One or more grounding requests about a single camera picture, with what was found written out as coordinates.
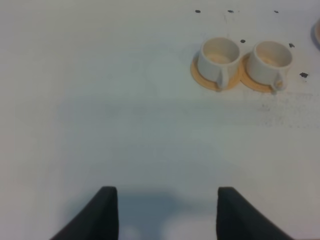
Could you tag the orange saucer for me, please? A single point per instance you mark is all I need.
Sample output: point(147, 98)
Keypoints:
point(210, 84)
point(248, 81)

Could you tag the beige round teapot coaster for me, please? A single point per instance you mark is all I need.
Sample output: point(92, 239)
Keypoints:
point(315, 34)

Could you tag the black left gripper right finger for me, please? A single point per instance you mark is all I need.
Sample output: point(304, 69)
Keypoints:
point(237, 219)

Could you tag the white teacup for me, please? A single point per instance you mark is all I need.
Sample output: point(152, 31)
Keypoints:
point(269, 63)
point(218, 60)

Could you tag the right orange saucer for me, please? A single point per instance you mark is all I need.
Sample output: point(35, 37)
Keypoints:
point(248, 81)

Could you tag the right white teacup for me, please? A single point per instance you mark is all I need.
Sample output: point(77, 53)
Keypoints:
point(269, 63)

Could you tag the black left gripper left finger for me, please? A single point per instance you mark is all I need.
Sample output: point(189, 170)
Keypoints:
point(98, 220)

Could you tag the left white teacup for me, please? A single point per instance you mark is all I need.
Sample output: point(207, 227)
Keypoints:
point(218, 60)

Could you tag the left orange saucer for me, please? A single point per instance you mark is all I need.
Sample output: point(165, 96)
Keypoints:
point(210, 84)

